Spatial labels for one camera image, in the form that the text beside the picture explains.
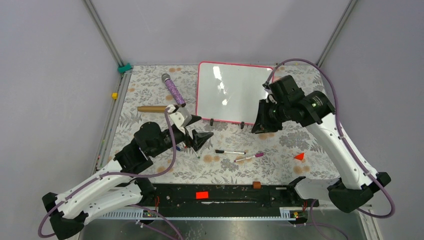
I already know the floral patterned mat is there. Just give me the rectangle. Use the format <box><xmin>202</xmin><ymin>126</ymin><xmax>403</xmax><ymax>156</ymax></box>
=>
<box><xmin>98</xmin><ymin>65</ymin><xmax>339</xmax><ymax>185</ymax></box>

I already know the brown small block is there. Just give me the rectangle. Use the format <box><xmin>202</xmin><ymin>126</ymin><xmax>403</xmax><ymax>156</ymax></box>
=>
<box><xmin>252</xmin><ymin>181</ymin><xmax>262</xmax><ymax>190</ymax></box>

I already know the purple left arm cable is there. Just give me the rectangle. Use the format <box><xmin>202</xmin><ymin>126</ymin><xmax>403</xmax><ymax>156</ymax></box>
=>
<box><xmin>37</xmin><ymin>105</ymin><xmax>185</xmax><ymax>240</ymax></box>

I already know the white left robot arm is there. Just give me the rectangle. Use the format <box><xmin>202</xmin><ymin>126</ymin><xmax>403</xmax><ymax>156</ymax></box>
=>
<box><xmin>38</xmin><ymin>112</ymin><xmax>214</xmax><ymax>240</ymax></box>

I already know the purple glitter microphone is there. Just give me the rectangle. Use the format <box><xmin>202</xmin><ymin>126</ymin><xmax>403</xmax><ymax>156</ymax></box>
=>
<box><xmin>161</xmin><ymin>73</ymin><xmax>186</xmax><ymax>107</ymax></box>

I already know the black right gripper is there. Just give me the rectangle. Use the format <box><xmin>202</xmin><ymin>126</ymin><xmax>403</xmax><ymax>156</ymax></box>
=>
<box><xmin>251</xmin><ymin>98</ymin><xmax>291</xmax><ymax>134</ymax></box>

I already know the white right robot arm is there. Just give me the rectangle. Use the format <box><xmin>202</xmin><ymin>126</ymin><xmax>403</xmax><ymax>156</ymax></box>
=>
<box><xmin>251</xmin><ymin>75</ymin><xmax>391</xmax><ymax>213</ymax></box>

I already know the green corner clamp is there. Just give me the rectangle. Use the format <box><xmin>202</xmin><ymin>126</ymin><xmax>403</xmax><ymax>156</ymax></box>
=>
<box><xmin>117</xmin><ymin>63</ymin><xmax>133</xmax><ymax>74</ymax></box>

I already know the black capped marker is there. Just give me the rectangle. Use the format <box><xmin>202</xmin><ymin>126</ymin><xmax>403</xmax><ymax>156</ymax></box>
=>
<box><xmin>215</xmin><ymin>149</ymin><xmax>246</xmax><ymax>155</ymax></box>

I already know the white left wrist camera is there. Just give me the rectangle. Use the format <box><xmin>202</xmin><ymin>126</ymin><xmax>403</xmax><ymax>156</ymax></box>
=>
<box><xmin>165</xmin><ymin>104</ymin><xmax>192</xmax><ymax>128</ymax></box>

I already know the orange triangle block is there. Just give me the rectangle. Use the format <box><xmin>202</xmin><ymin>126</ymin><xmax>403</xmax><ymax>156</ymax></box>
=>
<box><xmin>293</xmin><ymin>152</ymin><xmax>305</xmax><ymax>161</ymax></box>

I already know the green capped marker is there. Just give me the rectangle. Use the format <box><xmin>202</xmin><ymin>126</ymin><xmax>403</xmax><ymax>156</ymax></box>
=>
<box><xmin>190</xmin><ymin>147</ymin><xmax>200</xmax><ymax>159</ymax></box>

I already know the purple capped marker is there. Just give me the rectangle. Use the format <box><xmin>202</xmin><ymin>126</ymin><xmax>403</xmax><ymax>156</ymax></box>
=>
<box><xmin>233</xmin><ymin>152</ymin><xmax>264</xmax><ymax>163</ymax></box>

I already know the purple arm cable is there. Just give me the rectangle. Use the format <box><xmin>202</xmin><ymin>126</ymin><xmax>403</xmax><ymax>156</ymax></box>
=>
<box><xmin>263</xmin><ymin>58</ymin><xmax>397</xmax><ymax>240</ymax></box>
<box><xmin>37</xmin><ymin>105</ymin><xmax>185</xmax><ymax>240</ymax></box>

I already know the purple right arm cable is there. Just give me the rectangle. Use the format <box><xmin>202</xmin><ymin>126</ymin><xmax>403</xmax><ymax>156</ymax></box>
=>
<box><xmin>263</xmin><ymin>58</ymin><xmax>397</xmax><ymax>240</ymax></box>

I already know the pink framed whiteboard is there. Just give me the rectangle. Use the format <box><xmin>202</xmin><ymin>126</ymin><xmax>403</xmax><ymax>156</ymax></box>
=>
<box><xmin>195</xmin><ymin>61</ymin><xmax>273</xmax><ymax>125</ymax></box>

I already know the red tape label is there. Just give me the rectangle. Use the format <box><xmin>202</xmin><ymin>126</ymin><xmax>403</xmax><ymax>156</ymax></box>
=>
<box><xmin>195</xmin><ymin>191</ymin><xmax>209</xmax><ymax>200</ymax></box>

